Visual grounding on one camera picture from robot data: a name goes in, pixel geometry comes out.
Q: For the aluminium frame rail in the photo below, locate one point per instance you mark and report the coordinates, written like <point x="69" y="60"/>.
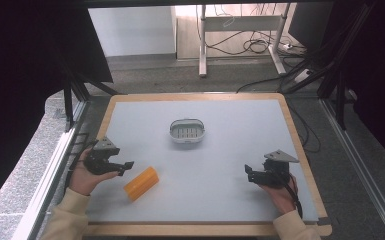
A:
<point x="51" y="176"/>
<point x="360" y="166"/>

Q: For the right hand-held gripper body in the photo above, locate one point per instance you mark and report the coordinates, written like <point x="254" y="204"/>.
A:
<point x="275" y="173"/>

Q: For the orange soap bar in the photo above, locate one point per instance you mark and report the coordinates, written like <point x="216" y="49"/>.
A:
<point x="141" y="183"/>

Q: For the white power strip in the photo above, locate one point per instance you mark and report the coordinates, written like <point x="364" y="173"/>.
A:
<point x="302" y="75"/>

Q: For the black curtain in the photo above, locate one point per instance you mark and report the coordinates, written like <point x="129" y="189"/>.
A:
<point x="373" y="76"/>
<point x="30" y="83"/>

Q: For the black metal stand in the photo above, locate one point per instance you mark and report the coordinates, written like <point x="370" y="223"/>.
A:
<point x="336" y="76"/>
<point x="71" y="96"/>

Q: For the white soap dish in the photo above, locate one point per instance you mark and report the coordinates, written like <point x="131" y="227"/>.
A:
<point x="187" y="131"/>

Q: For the person's left hand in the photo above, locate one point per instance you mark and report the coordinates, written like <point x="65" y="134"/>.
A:
<point x="83" y="181"/>

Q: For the person's right hand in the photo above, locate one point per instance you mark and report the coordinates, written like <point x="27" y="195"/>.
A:
<point x="281" y="196"/>

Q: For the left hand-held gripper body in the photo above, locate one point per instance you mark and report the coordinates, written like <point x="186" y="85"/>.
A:
<point x="100" y="163"/>

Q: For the white desk frame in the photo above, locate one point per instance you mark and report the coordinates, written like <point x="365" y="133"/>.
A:
<point x="243" y="23"/>

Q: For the white cabinet panel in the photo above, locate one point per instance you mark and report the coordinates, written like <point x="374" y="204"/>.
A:
<point x="131" y="31"/>

